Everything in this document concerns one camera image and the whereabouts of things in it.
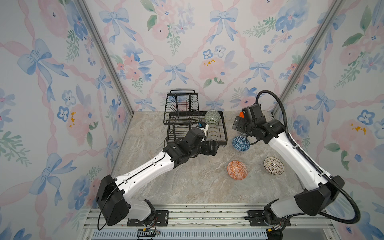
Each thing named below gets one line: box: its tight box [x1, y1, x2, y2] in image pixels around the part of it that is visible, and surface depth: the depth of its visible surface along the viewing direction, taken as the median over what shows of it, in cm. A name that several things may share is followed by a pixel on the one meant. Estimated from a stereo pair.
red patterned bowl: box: [226, 160, 248, 181], surface depth 90 cm
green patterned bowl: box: [205, 110, 221, 125], surface depth 115 cm
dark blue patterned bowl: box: [232, 136, 250, 152], surface depth 102 cm
